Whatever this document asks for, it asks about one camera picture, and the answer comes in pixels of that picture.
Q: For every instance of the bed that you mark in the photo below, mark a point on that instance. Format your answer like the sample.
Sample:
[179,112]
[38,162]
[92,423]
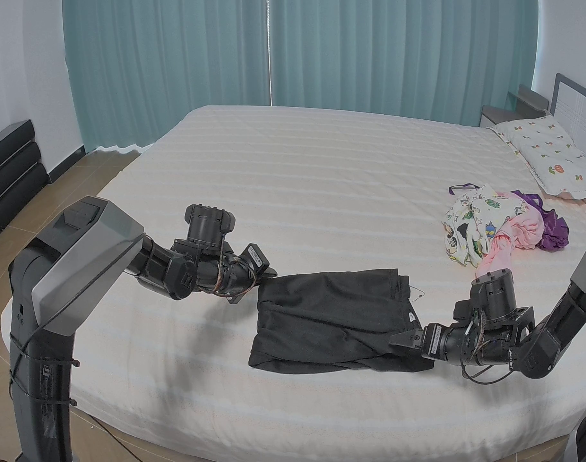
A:
[322,185]

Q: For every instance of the white printed garment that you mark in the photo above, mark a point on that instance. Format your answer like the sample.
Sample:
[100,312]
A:
[471,224]

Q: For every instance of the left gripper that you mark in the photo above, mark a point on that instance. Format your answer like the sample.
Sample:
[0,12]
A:
[240,282]

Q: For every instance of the purple garment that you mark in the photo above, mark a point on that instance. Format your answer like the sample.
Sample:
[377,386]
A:
[555,231]

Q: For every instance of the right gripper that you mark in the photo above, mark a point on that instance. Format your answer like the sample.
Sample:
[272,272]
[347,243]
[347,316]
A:
[456,347]

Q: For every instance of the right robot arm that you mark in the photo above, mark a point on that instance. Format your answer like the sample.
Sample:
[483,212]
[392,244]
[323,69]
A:
[533,354]

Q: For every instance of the blue-green curtain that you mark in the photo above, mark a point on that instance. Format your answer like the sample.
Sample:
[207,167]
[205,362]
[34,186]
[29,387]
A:
[168,56]
[403,41]

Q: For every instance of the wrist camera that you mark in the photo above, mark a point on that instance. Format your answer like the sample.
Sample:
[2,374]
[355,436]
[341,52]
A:
[431,339]
[257,258]

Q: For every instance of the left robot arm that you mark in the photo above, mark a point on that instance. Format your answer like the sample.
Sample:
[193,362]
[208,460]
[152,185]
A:
[81,258]

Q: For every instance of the pink garment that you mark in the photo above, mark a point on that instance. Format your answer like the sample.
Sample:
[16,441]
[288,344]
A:
[500,253]

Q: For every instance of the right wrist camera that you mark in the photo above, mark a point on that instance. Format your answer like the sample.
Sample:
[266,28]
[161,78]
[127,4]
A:
[431,339]

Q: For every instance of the white printed pillow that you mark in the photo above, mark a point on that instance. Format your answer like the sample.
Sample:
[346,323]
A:
[548,149]

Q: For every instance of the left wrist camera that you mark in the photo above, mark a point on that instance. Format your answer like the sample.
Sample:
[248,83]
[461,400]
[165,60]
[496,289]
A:
[257,258]

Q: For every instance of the black trousers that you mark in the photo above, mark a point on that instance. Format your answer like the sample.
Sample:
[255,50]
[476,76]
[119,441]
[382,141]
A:
[331,315]

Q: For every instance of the grey bedside table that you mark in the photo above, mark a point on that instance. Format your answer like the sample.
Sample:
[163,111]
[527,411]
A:
[500,113]

